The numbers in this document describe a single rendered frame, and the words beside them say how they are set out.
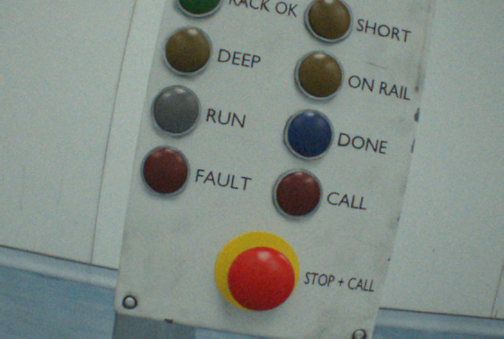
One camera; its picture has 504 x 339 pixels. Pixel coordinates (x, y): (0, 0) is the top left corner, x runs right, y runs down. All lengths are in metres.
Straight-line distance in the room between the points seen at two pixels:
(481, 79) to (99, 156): 2.16
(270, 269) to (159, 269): 0.07
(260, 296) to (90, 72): 3.65
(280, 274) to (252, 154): 0.07
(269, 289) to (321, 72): 0.13
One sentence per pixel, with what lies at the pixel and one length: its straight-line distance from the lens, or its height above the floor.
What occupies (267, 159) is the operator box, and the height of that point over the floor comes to 1.04.
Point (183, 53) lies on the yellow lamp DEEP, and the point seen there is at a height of 1.09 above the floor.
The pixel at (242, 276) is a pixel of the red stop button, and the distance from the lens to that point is 0.46.
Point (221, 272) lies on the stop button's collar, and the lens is 0.48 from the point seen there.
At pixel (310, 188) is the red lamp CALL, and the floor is 1.03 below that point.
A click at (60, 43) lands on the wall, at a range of 4.10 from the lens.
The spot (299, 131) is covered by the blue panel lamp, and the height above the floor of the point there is 1.06.
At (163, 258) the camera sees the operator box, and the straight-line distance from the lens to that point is 0.48.
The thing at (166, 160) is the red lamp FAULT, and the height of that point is 1.03.
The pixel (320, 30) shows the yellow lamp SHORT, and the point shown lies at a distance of 0.47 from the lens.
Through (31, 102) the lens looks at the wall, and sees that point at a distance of 4.12.
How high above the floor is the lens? 1.07
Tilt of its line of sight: 3 degrees down
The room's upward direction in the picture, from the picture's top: 10 degrees clockwise
